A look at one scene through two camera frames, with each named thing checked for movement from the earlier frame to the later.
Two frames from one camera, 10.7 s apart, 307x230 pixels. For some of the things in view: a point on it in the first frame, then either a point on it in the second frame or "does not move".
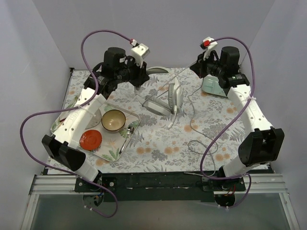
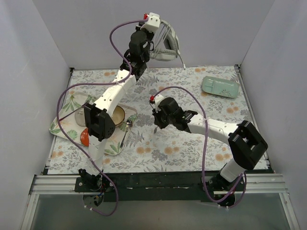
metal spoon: (129, 130) → (129, 124)
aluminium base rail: (257, 184) does not move
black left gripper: (142, 75) → (150, 36)
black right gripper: (198, 67) → (156, 117)
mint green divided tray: (210, 85) does not move
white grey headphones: (162, 107) → (166, 48)
